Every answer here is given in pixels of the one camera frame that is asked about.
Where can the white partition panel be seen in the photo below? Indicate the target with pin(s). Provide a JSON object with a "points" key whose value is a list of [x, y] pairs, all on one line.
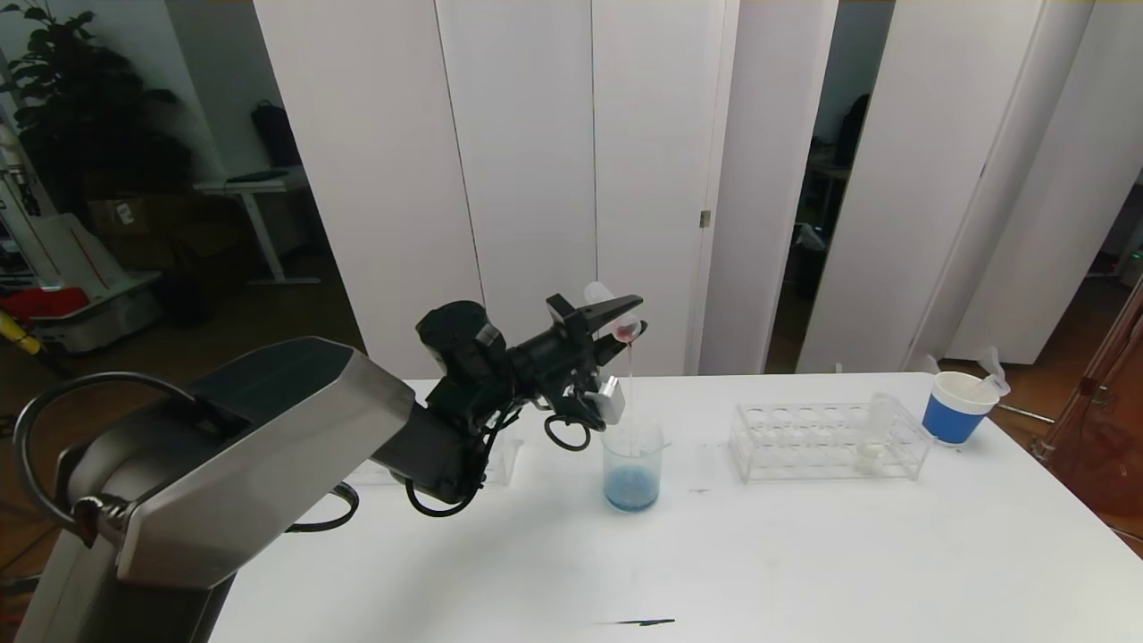
{"points": [[375, 179], [911, 179], [652, 179], [1054, 196], [527, 179], [759, 179]]}

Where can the clear acrylic test tube rack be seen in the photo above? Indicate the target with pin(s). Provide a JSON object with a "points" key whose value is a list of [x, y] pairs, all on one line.
{"points": [[504, 461], [804, 451]]}

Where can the blue white paper cup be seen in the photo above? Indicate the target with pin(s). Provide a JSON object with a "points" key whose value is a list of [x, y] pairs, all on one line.
{"points": [[950, 420]]}

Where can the dark green potted plant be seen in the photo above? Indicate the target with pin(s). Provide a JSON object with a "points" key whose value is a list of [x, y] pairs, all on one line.
{"points": [[80, 112]]}

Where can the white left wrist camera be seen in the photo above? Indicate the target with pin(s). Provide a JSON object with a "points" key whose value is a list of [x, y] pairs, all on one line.
{"points": [[612, 399]]}

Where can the test tube with white pigment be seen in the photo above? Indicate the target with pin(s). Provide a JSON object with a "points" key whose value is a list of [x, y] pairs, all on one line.
{"points": [[866, 454]]}

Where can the clear glass beaker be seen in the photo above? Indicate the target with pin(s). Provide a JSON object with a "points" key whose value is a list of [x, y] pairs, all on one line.
{"points": [[632, 491]]}

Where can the test tube with red pigment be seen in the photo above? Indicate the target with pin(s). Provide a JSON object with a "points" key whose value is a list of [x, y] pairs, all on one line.
{"points": [[628, 332], [996, 379]]}

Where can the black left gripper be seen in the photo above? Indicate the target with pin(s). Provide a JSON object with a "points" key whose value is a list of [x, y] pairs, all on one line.
{"points": [[568, 329]]}

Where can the white floor machine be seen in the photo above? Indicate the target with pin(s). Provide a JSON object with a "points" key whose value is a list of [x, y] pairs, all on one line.
{"points": [[80, 259]]}

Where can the white office desk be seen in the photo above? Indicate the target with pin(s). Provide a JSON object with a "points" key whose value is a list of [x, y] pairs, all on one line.
{"points": [[254, 183]]}

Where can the brown cardboard box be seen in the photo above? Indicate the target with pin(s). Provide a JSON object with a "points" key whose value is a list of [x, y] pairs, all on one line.
{"points": [[134, 216]]}

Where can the black backpack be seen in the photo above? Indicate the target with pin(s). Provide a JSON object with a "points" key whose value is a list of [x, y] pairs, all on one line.
{"points": [[274, 136]]}

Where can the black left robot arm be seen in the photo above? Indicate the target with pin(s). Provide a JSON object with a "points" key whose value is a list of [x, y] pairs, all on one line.
{"points": [[250, 464]]}

